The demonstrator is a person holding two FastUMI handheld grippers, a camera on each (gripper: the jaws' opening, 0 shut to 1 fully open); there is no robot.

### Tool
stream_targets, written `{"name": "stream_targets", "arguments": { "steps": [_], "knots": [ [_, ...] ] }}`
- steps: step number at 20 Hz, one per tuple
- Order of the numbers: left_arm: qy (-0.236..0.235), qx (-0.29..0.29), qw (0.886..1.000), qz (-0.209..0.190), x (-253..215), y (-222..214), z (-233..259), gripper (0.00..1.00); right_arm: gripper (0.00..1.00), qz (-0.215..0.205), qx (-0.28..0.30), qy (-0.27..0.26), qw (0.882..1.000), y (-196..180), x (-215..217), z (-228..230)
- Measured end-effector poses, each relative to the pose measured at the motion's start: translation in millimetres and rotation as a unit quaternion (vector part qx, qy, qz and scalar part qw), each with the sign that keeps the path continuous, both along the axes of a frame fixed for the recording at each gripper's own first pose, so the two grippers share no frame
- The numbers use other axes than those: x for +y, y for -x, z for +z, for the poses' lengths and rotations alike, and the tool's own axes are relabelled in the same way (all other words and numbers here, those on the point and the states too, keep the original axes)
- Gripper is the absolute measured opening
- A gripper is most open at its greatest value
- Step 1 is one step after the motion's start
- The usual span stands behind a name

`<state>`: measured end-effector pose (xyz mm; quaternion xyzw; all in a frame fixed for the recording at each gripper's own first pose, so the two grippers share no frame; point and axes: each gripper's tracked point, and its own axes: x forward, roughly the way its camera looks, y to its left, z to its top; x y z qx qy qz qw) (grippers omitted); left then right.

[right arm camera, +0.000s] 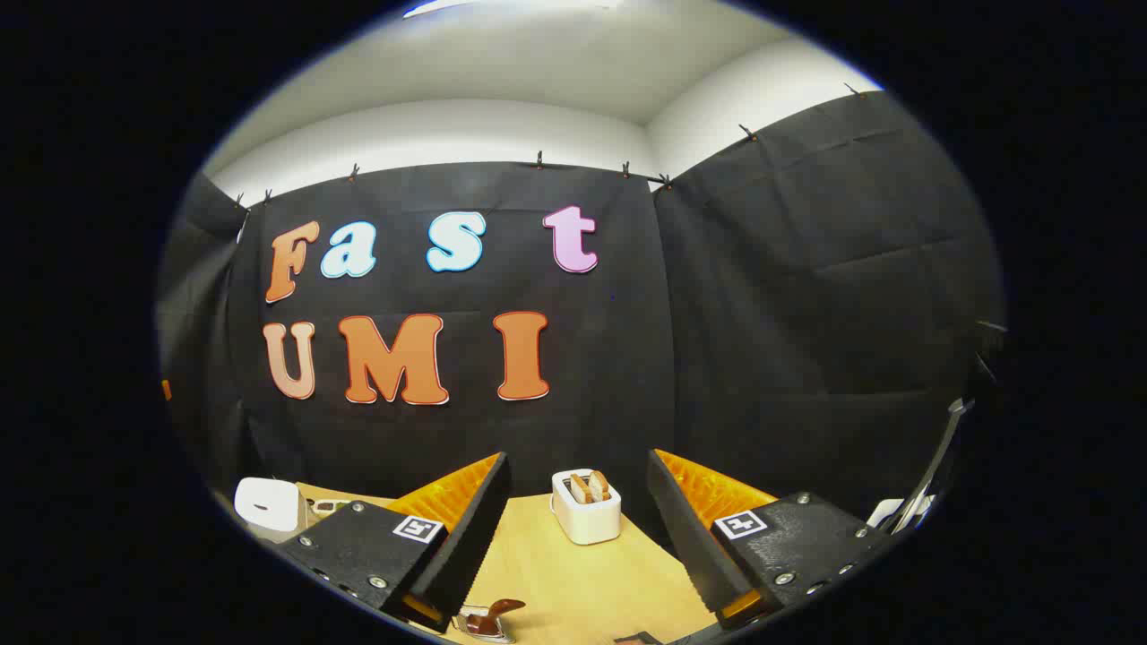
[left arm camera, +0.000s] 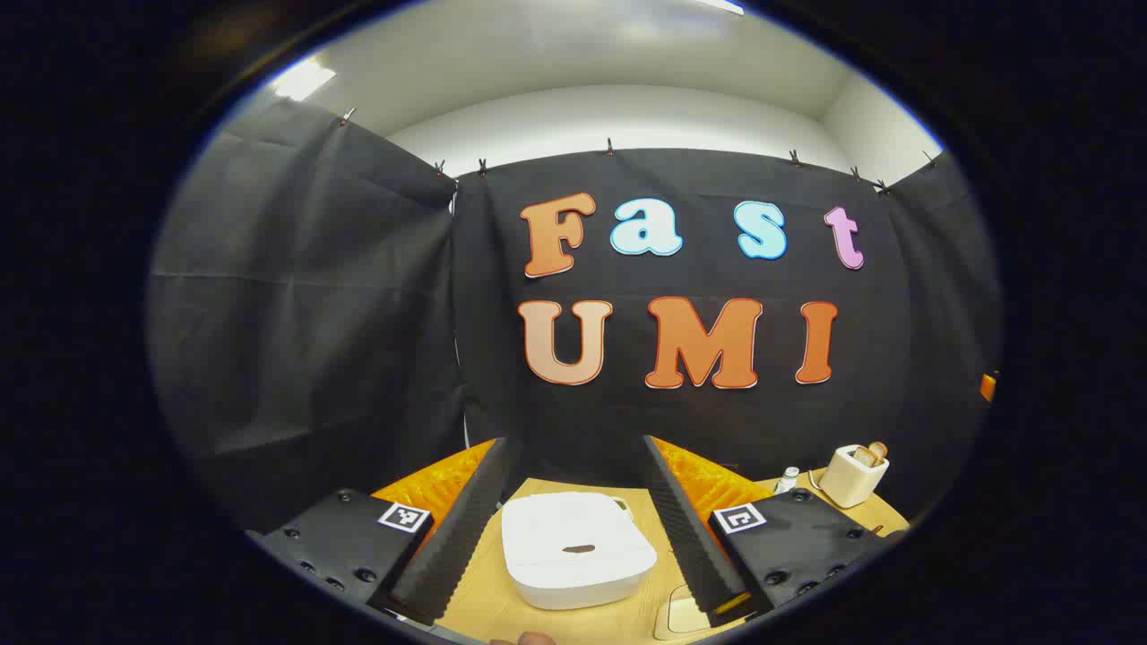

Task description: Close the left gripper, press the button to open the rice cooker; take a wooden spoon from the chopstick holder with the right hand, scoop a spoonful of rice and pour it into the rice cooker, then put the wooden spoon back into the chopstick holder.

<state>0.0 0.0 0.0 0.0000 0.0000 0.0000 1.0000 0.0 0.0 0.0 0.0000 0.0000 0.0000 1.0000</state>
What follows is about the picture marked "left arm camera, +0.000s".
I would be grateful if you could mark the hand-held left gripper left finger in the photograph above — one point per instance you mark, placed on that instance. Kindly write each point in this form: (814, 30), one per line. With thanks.
(457, 546)

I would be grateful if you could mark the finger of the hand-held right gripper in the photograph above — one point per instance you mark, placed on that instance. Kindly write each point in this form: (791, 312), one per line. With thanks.
(987, 387)

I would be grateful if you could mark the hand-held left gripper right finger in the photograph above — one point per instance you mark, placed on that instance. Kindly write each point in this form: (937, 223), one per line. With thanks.
(690, 537)

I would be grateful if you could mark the white rice cooker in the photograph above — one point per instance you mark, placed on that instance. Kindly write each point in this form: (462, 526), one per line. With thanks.
(573, 528)

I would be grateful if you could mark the cream square tray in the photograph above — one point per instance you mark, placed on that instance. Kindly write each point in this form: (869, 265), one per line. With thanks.
(681, 618)

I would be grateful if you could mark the white drink bottle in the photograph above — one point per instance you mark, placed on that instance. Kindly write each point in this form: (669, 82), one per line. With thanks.
(787, 481)

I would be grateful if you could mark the bread slice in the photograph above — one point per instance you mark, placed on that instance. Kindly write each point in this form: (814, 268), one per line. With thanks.
(879, 449)
(863, 456)

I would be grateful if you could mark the white toaster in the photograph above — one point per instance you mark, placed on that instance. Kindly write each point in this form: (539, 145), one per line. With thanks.
(847, 485)

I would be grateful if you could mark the black backdrop cloth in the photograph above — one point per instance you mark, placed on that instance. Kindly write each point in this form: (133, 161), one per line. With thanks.
(358, 313)

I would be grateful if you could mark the row of backdrop clips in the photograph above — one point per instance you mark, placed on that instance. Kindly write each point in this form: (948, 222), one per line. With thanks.
(609, 146)

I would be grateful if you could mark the ceiling light panel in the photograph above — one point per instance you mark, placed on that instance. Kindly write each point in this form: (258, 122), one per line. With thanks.
(300, 79)

